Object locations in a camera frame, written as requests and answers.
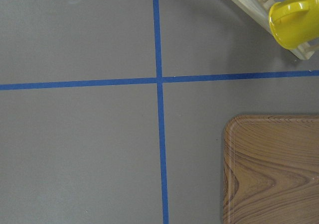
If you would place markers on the yellow mug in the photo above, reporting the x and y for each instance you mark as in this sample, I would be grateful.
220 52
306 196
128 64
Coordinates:
294 22

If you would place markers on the wooden cutting board tray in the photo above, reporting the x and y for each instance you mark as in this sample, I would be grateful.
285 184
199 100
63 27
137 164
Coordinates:
271 169

